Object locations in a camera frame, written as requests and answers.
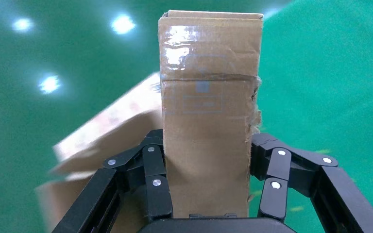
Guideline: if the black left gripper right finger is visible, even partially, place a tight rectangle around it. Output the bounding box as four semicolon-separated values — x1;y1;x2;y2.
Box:
250;132;373;233

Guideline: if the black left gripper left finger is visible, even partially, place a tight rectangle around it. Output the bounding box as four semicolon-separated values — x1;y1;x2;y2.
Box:
51;129;174;233

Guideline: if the small taped cardboard box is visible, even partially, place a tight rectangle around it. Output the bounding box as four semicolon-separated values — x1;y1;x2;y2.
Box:
158;9;264;219

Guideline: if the large open cardboard carton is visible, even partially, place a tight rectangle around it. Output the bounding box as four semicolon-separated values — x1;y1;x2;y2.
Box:
35;71;165;233

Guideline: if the green table cloth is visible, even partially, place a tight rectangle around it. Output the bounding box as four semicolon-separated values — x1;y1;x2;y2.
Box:
248;0;373;233

